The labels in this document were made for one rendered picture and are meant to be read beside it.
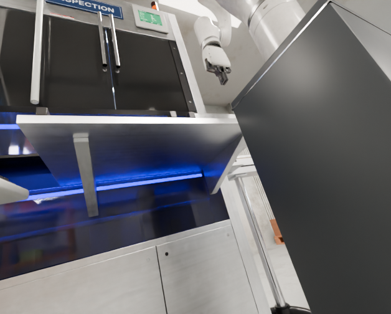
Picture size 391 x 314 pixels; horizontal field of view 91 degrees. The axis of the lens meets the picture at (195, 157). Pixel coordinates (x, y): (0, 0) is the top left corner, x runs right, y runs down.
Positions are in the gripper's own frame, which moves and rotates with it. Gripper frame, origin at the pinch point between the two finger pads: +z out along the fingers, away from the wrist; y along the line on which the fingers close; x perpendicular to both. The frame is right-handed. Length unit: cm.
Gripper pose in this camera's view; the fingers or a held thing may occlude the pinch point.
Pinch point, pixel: (223, 78)
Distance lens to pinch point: 81.8
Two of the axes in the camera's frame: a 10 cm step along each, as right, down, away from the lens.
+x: 3.7, -4.2, -8.3
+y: -8.9, 0.8, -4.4
